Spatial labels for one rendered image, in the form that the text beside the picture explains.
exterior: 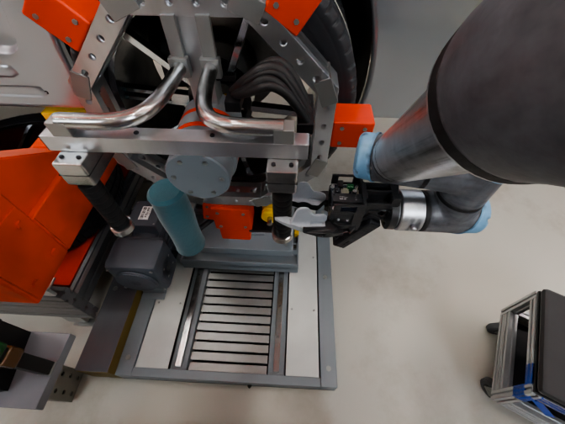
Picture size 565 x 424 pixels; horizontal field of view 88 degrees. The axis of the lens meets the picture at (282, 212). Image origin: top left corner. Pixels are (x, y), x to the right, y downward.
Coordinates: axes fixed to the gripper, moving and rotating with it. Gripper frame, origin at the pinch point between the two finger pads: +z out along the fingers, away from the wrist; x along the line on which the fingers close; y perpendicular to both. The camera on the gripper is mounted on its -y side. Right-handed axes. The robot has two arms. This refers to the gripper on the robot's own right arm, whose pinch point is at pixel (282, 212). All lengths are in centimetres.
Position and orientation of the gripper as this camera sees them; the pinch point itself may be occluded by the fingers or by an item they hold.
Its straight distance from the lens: 55.4
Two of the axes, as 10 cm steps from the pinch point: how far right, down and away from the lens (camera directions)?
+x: -0.5, 8.0, -6.0
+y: 0.0, -6.0, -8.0
